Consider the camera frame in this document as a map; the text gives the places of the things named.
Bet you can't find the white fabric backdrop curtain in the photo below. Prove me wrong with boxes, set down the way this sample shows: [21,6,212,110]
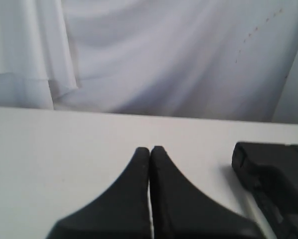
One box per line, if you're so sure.
[0,0,298,124]

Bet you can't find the black plastic tool case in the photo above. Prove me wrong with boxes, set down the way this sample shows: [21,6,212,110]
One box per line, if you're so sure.
[231,142,298,239]

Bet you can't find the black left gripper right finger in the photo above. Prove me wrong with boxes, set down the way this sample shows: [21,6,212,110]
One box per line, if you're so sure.
[150,146,264,239]

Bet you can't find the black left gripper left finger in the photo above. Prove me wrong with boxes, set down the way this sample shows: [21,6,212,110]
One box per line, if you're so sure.
[48,147,149,239]

